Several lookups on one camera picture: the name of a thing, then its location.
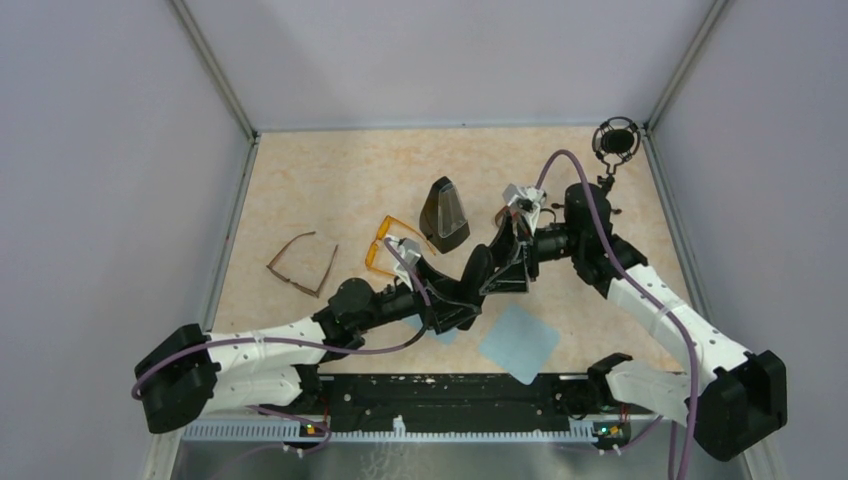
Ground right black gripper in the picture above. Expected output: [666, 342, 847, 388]
[473, 212, 583, 294]

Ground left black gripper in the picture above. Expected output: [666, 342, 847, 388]
[355, 255, 481, 334]

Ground blue cleaning cloth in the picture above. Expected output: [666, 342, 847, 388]
[478, 304, 560, 385]
[402, 315, 459, 345]

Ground black textured glasses case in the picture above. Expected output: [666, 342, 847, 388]
[457, 244, 494, 331]

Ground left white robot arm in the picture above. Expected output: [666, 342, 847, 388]
[131, 259, 494, 434]

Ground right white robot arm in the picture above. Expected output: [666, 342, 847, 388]
[479, 184, 788, 461]

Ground orange tinted sunglasses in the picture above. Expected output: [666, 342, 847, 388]
[364, 215, 437, 277]

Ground dark triangular glasses case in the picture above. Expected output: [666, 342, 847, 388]
[419, 176, 470, 254]

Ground black microphone on tripod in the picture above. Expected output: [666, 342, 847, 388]
[591, 116, 642, 193]

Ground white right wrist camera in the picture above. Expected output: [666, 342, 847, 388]
[502, 184, 547, 215]

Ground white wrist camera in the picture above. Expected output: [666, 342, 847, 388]
[389, 237, 421, 277]
[502, 184, 547, 215]

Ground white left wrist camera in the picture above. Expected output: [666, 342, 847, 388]
[389, 237, 421, 277]

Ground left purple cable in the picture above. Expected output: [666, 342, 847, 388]
[131, 238, 432, 458]

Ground purple cable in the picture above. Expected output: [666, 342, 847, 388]
[535, 149, 701, 480]
[131, 238, 432, 458]

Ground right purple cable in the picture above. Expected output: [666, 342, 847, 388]
[535, 149, 701, 480]

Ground brown frame sunglasses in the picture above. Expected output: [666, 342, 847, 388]
[266, 231, 339, 298]

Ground grey slotted cable duct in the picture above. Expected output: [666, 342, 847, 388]
[182, 417, 597, 443]

